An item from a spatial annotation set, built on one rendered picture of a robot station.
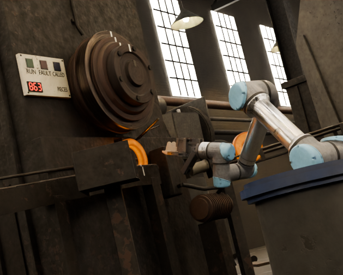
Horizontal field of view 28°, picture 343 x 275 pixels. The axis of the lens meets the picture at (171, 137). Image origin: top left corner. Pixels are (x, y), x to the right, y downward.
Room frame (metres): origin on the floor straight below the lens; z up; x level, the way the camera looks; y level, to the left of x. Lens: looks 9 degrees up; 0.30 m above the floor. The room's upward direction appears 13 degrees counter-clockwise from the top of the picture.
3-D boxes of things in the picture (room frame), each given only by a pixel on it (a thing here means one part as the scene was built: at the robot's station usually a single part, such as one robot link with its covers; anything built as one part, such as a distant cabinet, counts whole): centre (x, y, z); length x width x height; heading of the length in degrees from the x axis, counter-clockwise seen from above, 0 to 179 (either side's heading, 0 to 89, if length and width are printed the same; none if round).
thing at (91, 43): (3.04, 0.19, 1.11); 0.47 x 0.06 x 0.47; 146
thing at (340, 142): (2.59, -0.60, 0.52); 0.13 x 0.12 x 0.14; 125
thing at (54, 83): (2.81, 0.47, 1.15); 0.26 x 0.02 x 0.18; 146
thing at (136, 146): (3.04, 0.19, 0.75); 0.18 x 0.03 x 0.18; 145
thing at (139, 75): (2.98, 0.10, 1.11); 0.28 x 0.06 x 0.28; 146
